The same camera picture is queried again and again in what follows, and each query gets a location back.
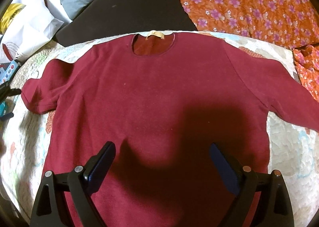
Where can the white patchwork quilt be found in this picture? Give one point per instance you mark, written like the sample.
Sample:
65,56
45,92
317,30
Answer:
25,137

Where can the orange floral pillow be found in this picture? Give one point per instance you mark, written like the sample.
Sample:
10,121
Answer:
306,62

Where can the maroon sweater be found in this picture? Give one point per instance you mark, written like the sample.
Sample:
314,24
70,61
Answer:
163,103

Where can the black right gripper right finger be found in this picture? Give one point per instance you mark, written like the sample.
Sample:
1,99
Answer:
274,207

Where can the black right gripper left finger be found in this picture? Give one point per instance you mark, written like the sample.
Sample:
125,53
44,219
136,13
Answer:
50,207

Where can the white plastic bag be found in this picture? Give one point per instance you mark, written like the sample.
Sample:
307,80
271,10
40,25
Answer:
33,27

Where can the black cushion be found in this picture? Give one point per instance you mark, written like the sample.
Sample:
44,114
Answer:
106,18

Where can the teal card box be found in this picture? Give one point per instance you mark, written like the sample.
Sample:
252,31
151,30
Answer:
8,71

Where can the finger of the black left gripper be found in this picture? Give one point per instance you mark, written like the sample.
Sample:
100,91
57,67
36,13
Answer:
7,91

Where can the orange floral blanket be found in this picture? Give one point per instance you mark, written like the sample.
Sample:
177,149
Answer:
287,23

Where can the yellow package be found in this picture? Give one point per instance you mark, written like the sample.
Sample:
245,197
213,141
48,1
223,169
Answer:
9,15

